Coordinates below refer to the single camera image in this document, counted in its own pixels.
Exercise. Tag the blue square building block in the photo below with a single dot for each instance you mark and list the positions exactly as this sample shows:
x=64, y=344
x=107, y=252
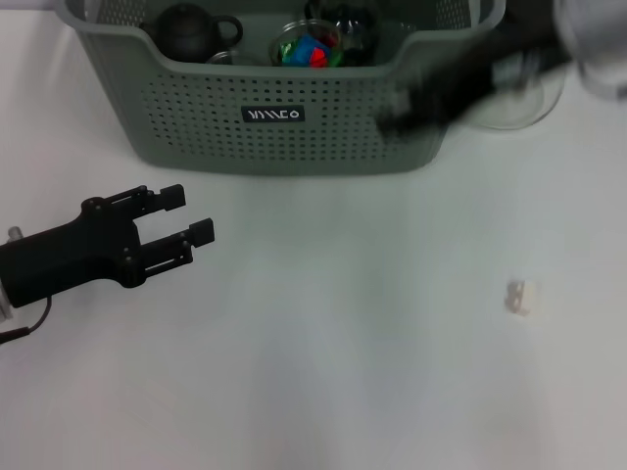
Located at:
x=303, y=49

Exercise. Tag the small red building block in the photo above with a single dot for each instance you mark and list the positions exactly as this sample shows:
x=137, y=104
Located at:
x=318, y=59

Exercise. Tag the glass teacup with black base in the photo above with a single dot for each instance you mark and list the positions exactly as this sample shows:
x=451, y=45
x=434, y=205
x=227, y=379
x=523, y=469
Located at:
x=223, y=58
x=360, y=29
x=276, y=46

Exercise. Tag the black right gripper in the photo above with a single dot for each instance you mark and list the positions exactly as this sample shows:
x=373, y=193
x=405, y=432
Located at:
x=465, y=78

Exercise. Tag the grey perforated storage bin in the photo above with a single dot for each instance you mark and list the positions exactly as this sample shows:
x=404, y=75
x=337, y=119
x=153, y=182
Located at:
x=294, y=137

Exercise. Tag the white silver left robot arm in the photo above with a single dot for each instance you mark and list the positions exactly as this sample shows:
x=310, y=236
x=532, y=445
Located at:
x=4, y=306

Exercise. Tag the glass carafe with black lid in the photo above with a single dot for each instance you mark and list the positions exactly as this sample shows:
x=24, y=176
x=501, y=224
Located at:
x=519, y=105

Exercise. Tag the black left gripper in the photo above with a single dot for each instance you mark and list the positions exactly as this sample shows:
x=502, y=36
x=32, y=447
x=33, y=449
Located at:
x=73, y=254

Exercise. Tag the dark clay teapot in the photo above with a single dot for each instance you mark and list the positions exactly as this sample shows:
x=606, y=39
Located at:
x=188, y=32

